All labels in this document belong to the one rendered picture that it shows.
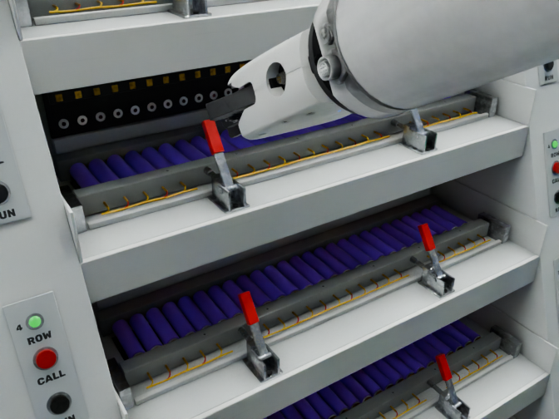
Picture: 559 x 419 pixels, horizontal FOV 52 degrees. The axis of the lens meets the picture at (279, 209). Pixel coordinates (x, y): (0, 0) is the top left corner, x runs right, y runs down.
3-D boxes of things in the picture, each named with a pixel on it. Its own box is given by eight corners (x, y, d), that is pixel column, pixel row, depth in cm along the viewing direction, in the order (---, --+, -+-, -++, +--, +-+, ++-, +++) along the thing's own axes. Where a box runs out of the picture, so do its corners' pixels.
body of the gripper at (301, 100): (321, 125, 32) (239, 157, 42) (449, 94, 37) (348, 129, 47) (285, -5, 32) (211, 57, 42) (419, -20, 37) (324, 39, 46)
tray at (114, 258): (522, 155, 80) (537, 90, 75) (88, 304, 52) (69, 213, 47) (418, 114, 95) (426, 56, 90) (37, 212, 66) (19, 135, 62)
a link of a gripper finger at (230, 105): (200, 117, 39) (217, 122, 44) (310, 84, 38) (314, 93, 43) (195, 101, 39) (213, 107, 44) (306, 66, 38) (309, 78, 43)
